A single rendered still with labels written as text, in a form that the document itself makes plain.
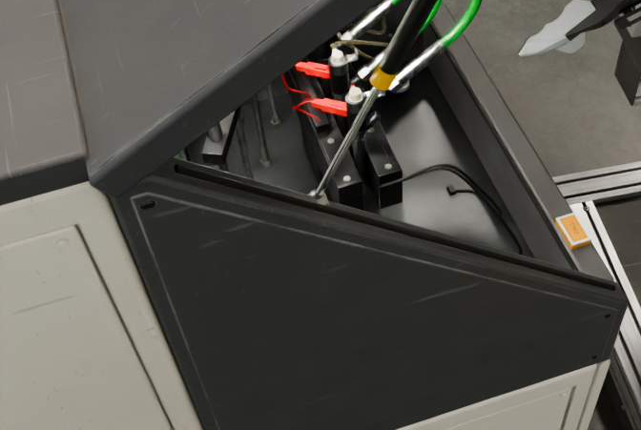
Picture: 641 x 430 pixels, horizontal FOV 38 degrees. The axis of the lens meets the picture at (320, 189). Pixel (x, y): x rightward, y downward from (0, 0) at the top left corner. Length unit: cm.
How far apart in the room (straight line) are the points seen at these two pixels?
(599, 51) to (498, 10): 36
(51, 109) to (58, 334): 25
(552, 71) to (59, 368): 218
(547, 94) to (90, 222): 218
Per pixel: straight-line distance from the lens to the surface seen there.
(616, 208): 236
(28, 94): 83
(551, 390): 145
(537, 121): 279
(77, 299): 91
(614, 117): 284
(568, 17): 102
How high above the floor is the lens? 205
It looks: 51 degrees down
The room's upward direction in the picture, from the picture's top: 7 degrees counter-clockwise
